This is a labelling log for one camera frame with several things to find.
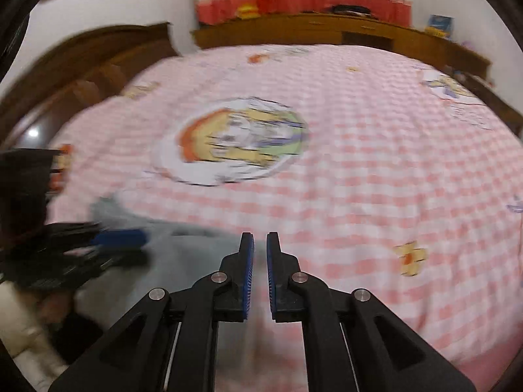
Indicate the dark folded clothes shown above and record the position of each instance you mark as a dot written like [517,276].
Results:
[349,10]

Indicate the carved wooden headboard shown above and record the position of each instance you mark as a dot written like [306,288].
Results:
[81,61]

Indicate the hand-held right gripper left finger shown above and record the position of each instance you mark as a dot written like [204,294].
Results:
[246,277]

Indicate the long wooden cabinet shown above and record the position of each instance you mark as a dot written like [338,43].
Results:
[327,28]

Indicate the yellow box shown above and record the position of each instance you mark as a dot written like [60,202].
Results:
[249,10]

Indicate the blue book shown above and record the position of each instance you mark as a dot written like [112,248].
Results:
[439,26]

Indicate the pink checked cartoon bed sheet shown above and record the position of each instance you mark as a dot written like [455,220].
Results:
[347,171]

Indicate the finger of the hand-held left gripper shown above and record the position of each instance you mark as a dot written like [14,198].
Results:
[122,238]
[118,261]

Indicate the grey pants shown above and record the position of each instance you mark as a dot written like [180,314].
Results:
[184,253]

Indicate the person's left forearm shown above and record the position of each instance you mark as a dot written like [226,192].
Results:
[20,335]

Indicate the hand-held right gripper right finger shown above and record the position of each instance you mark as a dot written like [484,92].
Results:
[273,277]

